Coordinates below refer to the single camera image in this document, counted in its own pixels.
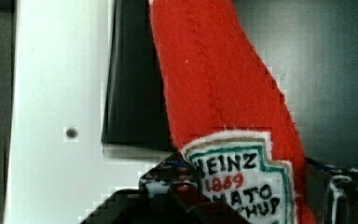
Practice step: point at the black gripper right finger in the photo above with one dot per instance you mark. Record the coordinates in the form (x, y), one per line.
(332, 192)

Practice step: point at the red plush ketchup bottle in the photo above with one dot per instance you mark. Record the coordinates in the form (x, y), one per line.
(227, 116)

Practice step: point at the black and steel toaster oven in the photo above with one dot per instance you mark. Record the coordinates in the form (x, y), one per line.
(310, 47)

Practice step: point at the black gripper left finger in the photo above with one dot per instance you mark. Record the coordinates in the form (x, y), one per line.
(168, 194)

